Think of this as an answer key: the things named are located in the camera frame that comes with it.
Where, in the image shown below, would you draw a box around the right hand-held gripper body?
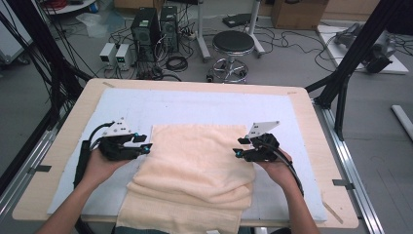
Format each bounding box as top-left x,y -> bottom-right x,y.
243,120 -> 281,163

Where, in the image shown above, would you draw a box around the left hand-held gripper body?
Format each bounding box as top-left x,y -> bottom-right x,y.
96,117 -> 141,162

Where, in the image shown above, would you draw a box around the cream terry towel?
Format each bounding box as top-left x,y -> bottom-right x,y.
115,123 -> 256,234

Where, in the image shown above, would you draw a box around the person's right hand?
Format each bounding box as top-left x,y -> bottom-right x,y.
254,147 -> 298,193

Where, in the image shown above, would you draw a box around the person's left hand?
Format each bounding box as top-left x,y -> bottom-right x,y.
79,147 -> 131,193

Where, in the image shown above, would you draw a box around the white foam mat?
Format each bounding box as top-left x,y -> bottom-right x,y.
47,88 -> 328,222

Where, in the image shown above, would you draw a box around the person's jeans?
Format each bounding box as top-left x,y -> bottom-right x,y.
111,225 -> 254,234

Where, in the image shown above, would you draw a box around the white power supply box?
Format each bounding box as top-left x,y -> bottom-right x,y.
98,42 -> 117,67
114,43 -> 135,71

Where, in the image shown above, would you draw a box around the thin wooden stick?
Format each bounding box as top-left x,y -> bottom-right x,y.
320,199 -> 344,225

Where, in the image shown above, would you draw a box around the black round stool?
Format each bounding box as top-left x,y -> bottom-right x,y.
206,30 -> 256,84

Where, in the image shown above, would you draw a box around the large black computer tower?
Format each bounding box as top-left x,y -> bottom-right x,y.
131,7 -> 162,62

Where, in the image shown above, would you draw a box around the white stand leg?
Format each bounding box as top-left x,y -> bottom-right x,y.
244,0 -> 267,58
194,0 -> 212,62

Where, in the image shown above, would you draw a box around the slim black computer tower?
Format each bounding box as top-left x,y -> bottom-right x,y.
159,5 -> 180,54

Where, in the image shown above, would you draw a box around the black flat device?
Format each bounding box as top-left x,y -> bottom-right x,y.
222,13 -> 261,28

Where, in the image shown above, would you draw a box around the clear plastic sheet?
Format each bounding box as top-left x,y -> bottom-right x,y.
76,12 -> 126,38

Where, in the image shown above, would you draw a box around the white floor platform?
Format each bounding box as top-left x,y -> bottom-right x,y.
316,23 -> 410,76

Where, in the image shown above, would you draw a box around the cardboard box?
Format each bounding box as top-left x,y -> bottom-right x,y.
271,0 -> 329,31

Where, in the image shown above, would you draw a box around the white tube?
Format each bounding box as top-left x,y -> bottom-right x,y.
391,104 -> 413,141

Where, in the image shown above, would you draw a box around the white round table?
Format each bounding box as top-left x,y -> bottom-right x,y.
42,0 -> 97,16

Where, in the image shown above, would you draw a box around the grey machine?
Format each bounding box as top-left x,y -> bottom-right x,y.
334,21 -> 397,74

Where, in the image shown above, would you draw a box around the right hand-held gripper black cable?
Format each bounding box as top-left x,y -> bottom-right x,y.
259,139 -> 305,198

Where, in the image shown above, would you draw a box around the hand-held gripper black cable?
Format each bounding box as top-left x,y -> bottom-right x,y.
259,139 -> 305,198
72,121 -> 115,189

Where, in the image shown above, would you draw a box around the left hand-held gripper black cable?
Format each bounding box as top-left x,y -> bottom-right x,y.
72,121 -> 115,189

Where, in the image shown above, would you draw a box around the grey metal bracket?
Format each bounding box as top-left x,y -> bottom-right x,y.
27,165 -> 53,174
332,178 -> 356,191

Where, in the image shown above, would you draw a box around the coiled black cable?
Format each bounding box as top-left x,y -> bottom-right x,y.
165,56 -> 189,72

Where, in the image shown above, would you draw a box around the aluminium rail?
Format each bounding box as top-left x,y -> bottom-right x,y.
313,98 -> 386,234
0,128 -> 59,222

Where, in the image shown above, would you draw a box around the black stand with cables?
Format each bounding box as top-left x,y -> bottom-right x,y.
6,0 -> 94,131

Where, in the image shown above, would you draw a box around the black metal frame stand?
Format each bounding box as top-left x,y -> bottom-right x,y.
305,0 -> 413,141

